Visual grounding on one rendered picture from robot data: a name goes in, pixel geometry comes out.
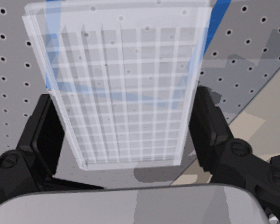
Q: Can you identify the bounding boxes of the blue tape outline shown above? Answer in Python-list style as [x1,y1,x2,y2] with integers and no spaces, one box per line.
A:
[204,0,231,54]

